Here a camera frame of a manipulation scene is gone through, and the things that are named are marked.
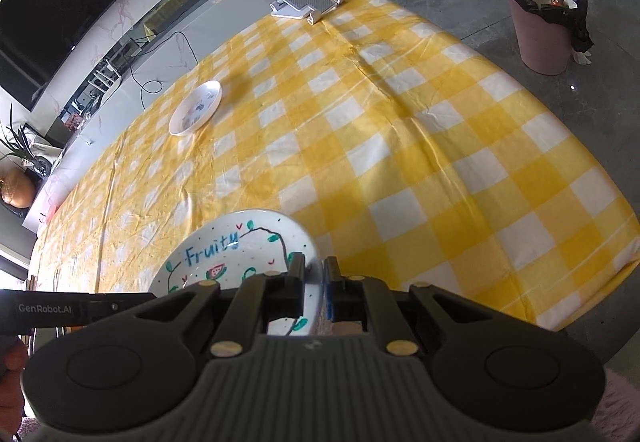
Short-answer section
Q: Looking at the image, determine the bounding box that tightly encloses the person's left hand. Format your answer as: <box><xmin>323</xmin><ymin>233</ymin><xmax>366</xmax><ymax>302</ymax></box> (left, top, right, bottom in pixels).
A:
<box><xmin>0</xmin><ymin>337</ymin><xmax>30</xmax><ymax>425</ymax></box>

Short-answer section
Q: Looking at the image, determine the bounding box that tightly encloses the pink waste bin black bag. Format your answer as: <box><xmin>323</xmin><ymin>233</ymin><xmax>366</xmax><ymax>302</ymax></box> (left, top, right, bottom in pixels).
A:
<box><xmin>482</xmin><ymin>0</ymin><xmax>596</xmax><ymax>75</ymax></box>

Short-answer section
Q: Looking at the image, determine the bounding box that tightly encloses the black flat television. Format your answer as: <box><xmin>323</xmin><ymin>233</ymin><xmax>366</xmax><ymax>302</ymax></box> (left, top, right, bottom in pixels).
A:
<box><xmin>0</xmin><ymin>0</ymin><xmax>146</xmax><ymax>113</ymax></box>

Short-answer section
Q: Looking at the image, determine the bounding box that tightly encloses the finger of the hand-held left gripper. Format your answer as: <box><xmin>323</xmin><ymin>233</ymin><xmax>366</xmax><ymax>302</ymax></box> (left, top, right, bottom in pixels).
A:
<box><xmin>89</xmin><ymin>292</ymin><xmax>159</xmax><ymax>323</ymax></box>

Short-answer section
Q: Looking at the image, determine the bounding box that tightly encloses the white fruit-printed plate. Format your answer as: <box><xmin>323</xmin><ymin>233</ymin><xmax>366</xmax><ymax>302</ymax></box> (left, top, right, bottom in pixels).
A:
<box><xmin>150</xmin><ymin>208</ymin><xmax>321</xmax><ymax>338</ymax></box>

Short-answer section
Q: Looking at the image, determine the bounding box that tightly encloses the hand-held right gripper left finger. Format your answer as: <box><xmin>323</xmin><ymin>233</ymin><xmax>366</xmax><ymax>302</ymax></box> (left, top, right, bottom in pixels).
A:
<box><xmin>136</xmin><ymin>252</ymin><xmax>307</xmax><ymax>357</ymax></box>

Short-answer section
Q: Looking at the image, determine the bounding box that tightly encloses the white router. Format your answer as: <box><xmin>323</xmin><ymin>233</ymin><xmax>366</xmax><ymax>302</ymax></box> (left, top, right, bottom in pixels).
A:
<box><xmin>87</xmin><ymin>64</ymin><xmax>124</xmax><ymax>90</ymax></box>

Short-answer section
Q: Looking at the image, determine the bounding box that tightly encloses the purple shaggy rug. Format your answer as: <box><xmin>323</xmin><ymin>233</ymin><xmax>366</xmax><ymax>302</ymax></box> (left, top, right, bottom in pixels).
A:
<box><xmin>596</xmin><ymin>366</ymin><xmax>640</xmax><ymax>442</ymax></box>

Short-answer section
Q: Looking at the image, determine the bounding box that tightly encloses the small white printed plate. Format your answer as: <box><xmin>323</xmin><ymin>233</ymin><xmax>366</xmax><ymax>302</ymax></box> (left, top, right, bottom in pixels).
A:
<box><xmin>168</xmin><ymin>80</ymin><xmax>222</xmax><ymax>137</ymax></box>

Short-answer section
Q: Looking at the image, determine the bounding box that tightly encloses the yellow checked tablecloth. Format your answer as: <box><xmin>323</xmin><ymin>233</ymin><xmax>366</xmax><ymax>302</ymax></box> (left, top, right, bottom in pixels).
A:
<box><xmin>29</xmin><ymin>0</ymin><xmax>640</xmax><ymax>336</ymax></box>

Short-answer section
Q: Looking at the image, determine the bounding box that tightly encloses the brown round vase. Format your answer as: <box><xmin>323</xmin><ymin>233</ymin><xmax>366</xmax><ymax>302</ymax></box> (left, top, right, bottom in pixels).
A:
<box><xmin>0</xmin><ymin>167</ymin><xmax>37</xmax><ymax>209</ymax></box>

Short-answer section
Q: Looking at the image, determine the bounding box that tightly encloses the black cable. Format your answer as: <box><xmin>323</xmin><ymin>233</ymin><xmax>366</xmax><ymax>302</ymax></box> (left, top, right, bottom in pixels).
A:
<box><xmin>132</xmin><ymin>32</ymin><xmax>199</xmax><ymax>108</ymax></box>

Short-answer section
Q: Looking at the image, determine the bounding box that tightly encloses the white tote bag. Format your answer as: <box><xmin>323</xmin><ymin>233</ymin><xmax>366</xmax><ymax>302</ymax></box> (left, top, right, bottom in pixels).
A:
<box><xmin>27</xmin><ymin>132</ymin><xmax>64</xmax><ymax>163</ymax></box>

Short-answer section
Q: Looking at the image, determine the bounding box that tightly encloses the green plant in glass vase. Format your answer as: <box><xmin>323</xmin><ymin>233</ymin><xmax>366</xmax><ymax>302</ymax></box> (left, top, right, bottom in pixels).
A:
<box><xmin>0</xmin><ymin>104</ymin><xmax>52</xmax><ymax>173</ymax></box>

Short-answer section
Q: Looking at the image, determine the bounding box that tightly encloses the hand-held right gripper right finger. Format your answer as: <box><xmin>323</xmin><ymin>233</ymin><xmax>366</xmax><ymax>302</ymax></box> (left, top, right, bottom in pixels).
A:
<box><xmin>323</xmin><ymin>256</ymin><xmax>507</xmax><ymax>357</ymax></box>

